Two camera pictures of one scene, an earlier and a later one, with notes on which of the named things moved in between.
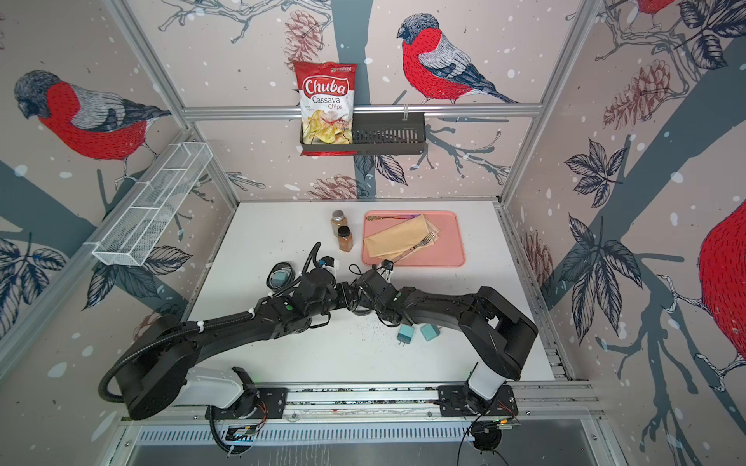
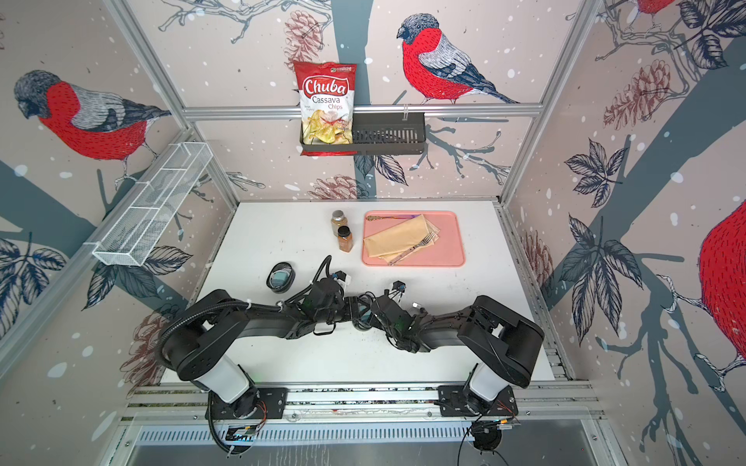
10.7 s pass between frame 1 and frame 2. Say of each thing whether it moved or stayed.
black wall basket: stayed
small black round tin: stayed
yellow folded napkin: stayed
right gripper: moved
